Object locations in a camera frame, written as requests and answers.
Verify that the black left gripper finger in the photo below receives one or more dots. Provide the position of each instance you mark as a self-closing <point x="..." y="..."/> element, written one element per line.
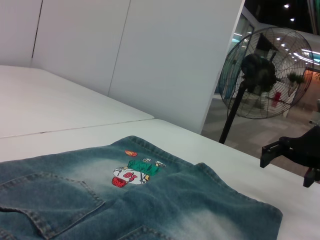
<point x="303" y="150"/>
<point x="311" y="177"/>

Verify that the blue denim shorts with print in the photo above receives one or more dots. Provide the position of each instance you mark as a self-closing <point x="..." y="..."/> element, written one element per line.
<point x="175" y="200"/>

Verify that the green potted plant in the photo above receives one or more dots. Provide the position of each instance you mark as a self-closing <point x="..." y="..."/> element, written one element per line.
<point x="297" y="78"/>

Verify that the black standing cage fan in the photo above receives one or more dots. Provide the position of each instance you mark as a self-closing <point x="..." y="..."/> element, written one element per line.
<point x="260" y="72"/>

